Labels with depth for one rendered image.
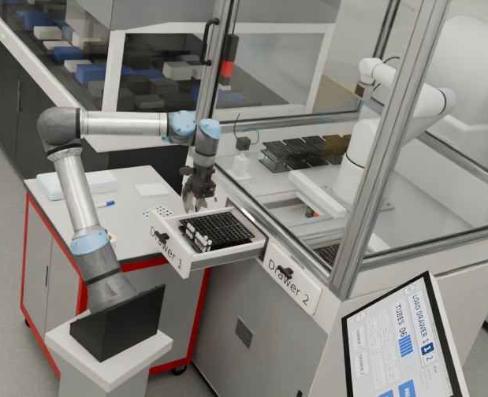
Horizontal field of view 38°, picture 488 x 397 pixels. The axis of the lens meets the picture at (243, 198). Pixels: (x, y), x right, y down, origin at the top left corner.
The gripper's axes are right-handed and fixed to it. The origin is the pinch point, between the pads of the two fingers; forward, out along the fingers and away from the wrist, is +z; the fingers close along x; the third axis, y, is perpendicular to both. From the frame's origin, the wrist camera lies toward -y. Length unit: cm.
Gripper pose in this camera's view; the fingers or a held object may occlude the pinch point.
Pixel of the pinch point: (191, 208)
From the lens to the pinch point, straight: 256.7
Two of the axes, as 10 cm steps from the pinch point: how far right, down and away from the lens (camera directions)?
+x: 8.2, -1.3, 5.6
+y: 5.4, 5.1, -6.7
